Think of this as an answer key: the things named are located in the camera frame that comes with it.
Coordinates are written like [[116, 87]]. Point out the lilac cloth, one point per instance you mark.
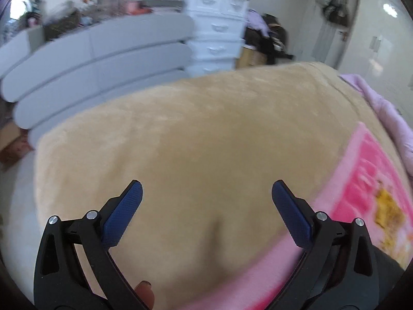
[[256, 22]]

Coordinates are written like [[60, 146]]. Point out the white drawer cabinet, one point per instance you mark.
[[216, 32]]

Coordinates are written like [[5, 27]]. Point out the brown cardboard box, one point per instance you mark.
[[13, 142]]

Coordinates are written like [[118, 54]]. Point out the grey padded footboard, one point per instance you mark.
[[96, 61]]

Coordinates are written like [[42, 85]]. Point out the white door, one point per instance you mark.
[[332, 45]]

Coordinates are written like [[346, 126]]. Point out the tan cardboard box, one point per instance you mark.
[[251, 58]]

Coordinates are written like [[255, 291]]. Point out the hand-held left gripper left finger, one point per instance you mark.
[[124, 213]]

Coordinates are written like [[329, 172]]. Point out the beige plush bed blanket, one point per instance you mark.
[[193, 135]]

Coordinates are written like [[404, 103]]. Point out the pink quilt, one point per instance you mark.
[[387, 113]]

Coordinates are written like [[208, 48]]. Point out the pile of assorted clutter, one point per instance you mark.
[[106, 6]]

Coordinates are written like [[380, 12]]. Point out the hanging bags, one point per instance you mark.
[[335, 6]]

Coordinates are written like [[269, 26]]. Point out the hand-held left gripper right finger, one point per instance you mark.
[[292, 213]]

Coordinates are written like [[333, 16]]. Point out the dark bag pile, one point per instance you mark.
[[274, 38]]

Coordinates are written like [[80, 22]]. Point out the person's left hand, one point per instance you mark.
[[145, 297]]

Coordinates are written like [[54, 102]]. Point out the pink cartoon printed blanket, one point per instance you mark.
[[355, 184]]

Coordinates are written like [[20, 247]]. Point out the white wardrobe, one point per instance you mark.
[[387, 38]]

